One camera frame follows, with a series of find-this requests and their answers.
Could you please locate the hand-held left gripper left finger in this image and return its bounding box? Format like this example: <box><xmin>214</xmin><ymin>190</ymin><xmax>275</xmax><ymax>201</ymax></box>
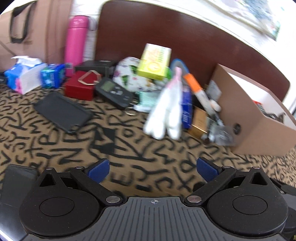
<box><xmin>38</xmin><ymin>158</ymin><xmax>124</xmax><ymax>206</ymax></box>

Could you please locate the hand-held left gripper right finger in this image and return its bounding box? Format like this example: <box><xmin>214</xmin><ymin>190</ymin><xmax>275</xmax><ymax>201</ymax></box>
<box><xmin>184</xmin><ymin>157</ymin><xmax>271</xmax><ymax>207</ymax></box>

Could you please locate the brown cardboard storage box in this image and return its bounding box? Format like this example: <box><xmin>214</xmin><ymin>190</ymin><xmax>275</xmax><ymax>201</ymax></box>
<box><xmin>209</xmin><ymin>63</ymin><xmax>296</xmax><ymax>156</ymax></box>

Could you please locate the black wallet case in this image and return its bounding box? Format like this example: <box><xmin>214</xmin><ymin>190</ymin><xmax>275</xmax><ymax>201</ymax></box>
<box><xmin>32</xmin><ymin>91</ymin><xmax>94</xmax><ymax>134</ymax></box>

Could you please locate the black pen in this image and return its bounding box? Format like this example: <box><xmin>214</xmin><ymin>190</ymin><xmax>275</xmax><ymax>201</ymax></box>
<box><xmin>201</xmin><ymin>115</ymin><xmax>216</xmax><ymax>142</ymax></box>

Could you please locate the tan letter-print cloth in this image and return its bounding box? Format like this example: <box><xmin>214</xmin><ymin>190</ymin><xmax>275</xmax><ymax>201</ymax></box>
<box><xmin>0</xmin><ymin>81</ymin><xmax>296</xmax><ymax>241</ymax></box>

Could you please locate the clear adhesive hook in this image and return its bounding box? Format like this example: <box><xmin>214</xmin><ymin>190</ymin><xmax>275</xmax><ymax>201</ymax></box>
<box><xmin>211</xmin><ymin>125</ymin><xmax>234</xmax><ymax>146</ymax></box>

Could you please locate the gold box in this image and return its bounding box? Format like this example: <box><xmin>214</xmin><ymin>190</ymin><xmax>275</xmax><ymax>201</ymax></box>
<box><xmin>187</xmin><ymin>107</ymin><xmax>209</xmax><ymax>140</ymax></box>

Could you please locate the black marker with white print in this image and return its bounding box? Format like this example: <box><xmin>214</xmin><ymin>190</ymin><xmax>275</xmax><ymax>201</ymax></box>
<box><xmin>211</xmin><ymin>111</ymin><xmax>226</xmax><ymax>127</ymax></box>

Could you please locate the blue slim box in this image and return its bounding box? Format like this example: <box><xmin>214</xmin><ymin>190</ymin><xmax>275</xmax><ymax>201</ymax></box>
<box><xmin>181</xmin><ymin>85</ymin><xmax>194</xmax><ymax>130</ymax></box>

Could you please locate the small white bottle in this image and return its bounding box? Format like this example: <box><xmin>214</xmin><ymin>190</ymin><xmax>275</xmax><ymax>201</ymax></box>
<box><xmin>209</xmin><ymin>99</ymin><xmax>221</xmax><ymax>112</ymax></box>

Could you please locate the white and pink glove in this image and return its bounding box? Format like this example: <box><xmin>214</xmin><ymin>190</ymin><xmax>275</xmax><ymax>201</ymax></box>
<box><xmin>143</xmin><ymin>66</ymin><xmax>183</xmax><ymax>140</ymax></box>

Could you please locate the clear plastic packet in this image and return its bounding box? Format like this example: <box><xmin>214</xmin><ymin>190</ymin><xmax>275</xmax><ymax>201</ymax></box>
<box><xmin>204</xmin><ymin>80</ymin><xmax>220</xmax><ymax>103</ymax></box>

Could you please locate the black digital scale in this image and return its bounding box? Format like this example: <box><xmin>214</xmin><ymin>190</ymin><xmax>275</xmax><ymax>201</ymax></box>
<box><xmin>95</xmin><ymin>77</ymin><xmax>135</xmax><ymax>111</ymax></box>

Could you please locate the light green packet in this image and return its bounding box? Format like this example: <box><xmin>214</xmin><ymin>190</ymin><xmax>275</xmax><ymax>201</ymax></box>
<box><xmin>134</xmin><ymin>91</ymin><xmax>158</xmax><ymax>113</ymax></box>

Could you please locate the red box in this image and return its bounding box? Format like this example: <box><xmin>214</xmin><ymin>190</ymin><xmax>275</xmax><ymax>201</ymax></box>
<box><xmin>64</xmin><ymin>70</ymin><xmax>101</xmax><ymax>101</ymax></box>

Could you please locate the black metal hook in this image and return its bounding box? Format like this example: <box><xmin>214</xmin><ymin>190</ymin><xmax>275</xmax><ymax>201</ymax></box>
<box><xmin>266</xmin><ymin>111</ymin><xmax>285</xmax><ymax>122</ymax></box>

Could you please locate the orange-capped white tube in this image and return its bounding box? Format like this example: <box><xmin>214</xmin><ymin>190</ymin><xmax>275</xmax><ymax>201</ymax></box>
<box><xmin>183</xmin><ymin>73</ymin><xmax>217</xmax><ymax>114</ymax></box>

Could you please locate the dark grey case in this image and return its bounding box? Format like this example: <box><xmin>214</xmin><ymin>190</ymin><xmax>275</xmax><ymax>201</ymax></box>
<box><xmin>0</xmin><ymin>164</ymin><xmax>39</xmax><ymax>237</ymax></box>

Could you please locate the white floral bowl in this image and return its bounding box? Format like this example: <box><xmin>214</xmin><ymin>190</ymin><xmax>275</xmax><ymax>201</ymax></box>
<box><xmin>112</xmin><ymin>56</ymin><xmax>162</xmax><ymax>94</ymax></box>

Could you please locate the black cardboard box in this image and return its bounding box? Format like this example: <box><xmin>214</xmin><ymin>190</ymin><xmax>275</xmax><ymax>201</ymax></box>
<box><xmin>74</xmin><ymin>60</ymin><xmax>118</xmax><ymax>78</ymax></box>

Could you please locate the small blue-green tissue pack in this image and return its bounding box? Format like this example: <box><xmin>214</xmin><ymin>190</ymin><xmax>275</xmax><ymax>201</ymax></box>
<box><xmin>40</xmin><ymin>63</ymin><xmax>66</xmax><ymax>89</ymax></box>

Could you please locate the blue plastic lid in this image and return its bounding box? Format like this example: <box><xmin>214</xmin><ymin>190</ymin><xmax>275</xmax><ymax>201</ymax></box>
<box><xmin>170</xmin><ymin>58</ymin><xmax>189</xmax><ymax>77</ymax></box>

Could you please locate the blue floral tissue pack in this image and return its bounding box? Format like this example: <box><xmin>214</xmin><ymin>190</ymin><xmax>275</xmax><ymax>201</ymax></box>
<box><xmin>4</xmin><ymin>56</ymin><xmax>48</xmax><ymax>95</ymax></box>

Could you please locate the yellow-green medicine box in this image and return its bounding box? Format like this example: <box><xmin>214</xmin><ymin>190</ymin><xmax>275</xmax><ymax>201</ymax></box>
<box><xmin>137</xmin><ymin>43</ymin><xmax>172</xmax><ymax>80</ymax></box>

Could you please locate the pink thermos bottle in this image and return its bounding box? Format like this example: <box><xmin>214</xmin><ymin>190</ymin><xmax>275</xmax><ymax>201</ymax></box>
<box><xmin>64</xmin><ymin>15</ymin><xmax>97</xmax><ymax>78</ymax></box>

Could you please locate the dark brown wooden board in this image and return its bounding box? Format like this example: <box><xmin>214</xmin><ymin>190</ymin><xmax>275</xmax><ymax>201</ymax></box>
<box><xmin>95</xmin><ymin>0</ymin><xmax>291</xmax><ymax>103</ymax></box>

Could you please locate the brown paper shopping bag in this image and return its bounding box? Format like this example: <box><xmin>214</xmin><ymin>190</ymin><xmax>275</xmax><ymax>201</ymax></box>
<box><xmin>0</xmin><ymin>0</ymin><xmax>75</xmax><ymax>72</ymax></box>

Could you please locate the floral plastic bag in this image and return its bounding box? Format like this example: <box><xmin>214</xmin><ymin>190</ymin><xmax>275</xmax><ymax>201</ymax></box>
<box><xmin>205</xmin><ymin>0</ymin><xmax>282</xmax><ymax>42</ymax></box>

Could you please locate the clear plastic strap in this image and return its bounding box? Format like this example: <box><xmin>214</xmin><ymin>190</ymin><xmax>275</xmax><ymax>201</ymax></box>
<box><xmin>78</xmin><ymin>70</ymin><xmax>102</xmax><ymax>86</ymax></box>

